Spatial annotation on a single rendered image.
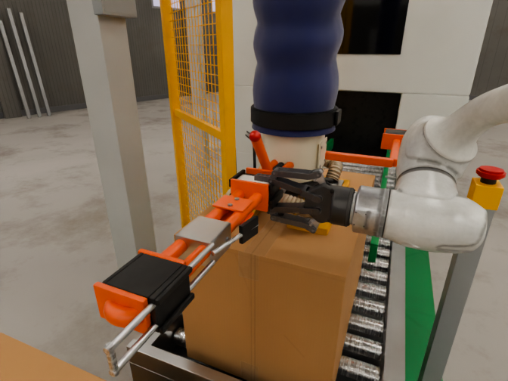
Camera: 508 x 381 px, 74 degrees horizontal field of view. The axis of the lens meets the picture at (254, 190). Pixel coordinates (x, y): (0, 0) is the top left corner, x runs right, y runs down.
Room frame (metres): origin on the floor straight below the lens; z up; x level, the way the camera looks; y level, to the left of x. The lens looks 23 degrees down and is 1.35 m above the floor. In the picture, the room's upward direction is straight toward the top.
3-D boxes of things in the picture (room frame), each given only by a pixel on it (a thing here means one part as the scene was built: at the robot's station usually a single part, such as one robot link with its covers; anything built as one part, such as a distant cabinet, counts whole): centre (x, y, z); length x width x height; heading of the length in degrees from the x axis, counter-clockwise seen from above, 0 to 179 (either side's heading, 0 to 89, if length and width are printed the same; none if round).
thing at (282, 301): (0.88, -0.11, 0.75); 0.60 x 0.40 x 0.40; 157
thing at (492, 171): (0.88, -0.66, 1.02); 0.07 x 0.07 x 0.04
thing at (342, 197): (0.59, -0.14, 1.07); 0.09 x 0.07 x 0.08; 67
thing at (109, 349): (0.37, 0.07, 1.08); 0.31 x 0.03 x 0.05; 157
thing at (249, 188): (0.66, -0.01, 1.08); 0.10 x 0.08 x 0.06; 67
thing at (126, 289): (0.34, 0.14, 1.08); 0.08 x 0.07 x 0.05; 157
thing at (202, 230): (0.46, 0.08, 1.07); 0.07 x 0.07 x 0.04; 67
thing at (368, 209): (0.56, -0.21, 1.07); 0.09 x 0.06 x 0.09; 157
